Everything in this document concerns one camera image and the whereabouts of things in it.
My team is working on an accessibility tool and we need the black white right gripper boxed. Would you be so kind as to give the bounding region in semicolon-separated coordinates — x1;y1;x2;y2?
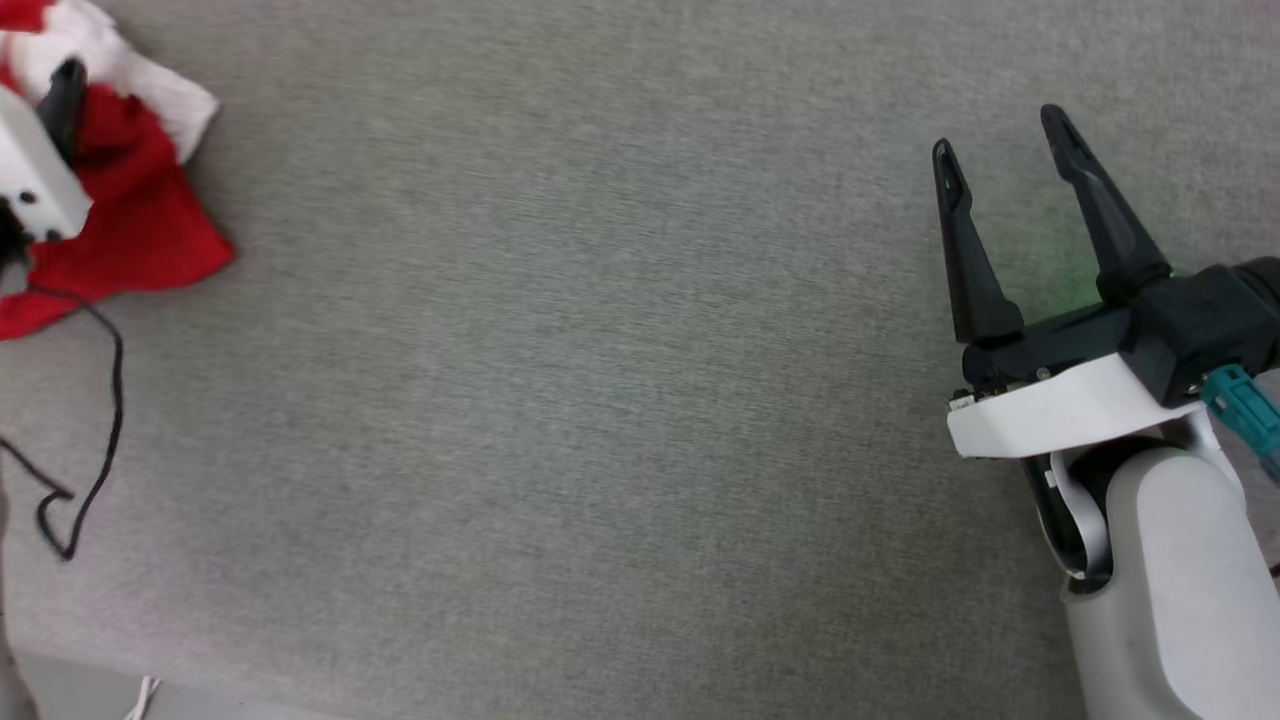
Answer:
933;103;1216;459

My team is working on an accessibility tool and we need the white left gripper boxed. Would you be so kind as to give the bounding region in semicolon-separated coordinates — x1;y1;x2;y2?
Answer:
0;58;93;246

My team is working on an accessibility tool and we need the red and white shirt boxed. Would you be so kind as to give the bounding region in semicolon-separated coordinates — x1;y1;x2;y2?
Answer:
0;0;238;343

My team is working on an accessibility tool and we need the teal right cable connector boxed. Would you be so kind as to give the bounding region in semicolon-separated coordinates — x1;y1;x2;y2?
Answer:
1200;363;1280;486

